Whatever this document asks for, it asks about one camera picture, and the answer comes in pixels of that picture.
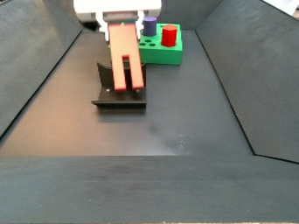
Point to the black curved stand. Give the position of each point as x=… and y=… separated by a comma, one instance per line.
x=118, y=99

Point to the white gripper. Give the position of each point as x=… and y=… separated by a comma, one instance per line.
x=106, y=11

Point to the red slotted double-square block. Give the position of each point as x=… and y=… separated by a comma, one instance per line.
x=125, y=49

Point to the green peg board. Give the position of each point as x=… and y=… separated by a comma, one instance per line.
x=154, y=53

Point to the purple cylinder peg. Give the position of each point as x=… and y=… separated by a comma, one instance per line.
x=150, y=26

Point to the red cylinder peg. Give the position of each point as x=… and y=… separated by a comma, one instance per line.
x=169, y=38

